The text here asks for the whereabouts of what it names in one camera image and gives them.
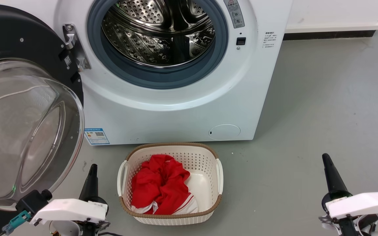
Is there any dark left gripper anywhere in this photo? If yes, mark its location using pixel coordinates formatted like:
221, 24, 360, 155
51, 164, 111, 236

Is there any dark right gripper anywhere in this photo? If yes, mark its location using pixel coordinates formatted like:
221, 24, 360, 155
319, 153, 378, 236

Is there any black round glass washer door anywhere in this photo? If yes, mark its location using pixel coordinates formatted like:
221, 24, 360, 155
0, 4, 85, 236

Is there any white front-load washing machine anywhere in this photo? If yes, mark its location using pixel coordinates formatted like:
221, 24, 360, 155
43, 0, 293, 146

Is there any metal door hinge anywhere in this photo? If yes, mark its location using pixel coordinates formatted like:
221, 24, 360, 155
62, 24, 92, 73

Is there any blue energy label sticker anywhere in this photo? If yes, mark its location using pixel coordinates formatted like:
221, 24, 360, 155
84, 128, 110, 145

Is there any red and white garment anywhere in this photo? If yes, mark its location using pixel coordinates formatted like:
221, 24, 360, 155
131, 154, 199, 215

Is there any white plastic laundry basket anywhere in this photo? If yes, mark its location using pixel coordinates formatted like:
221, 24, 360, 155
117, 142, 224, 226

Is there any round white filter cover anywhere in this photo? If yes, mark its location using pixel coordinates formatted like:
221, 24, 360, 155
208, 124, 241, 141

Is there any perforated steel washer drum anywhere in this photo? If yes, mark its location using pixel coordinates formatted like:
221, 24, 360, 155
102, 0, 216, 69

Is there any small black text label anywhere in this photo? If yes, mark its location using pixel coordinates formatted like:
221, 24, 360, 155
264, 31, 275, 48

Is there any grey warning label strip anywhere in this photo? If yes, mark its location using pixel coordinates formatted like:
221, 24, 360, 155
223, 0, 245, 29

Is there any teal cable connector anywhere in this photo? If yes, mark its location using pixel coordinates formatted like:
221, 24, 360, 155
2, 210, 32, 235

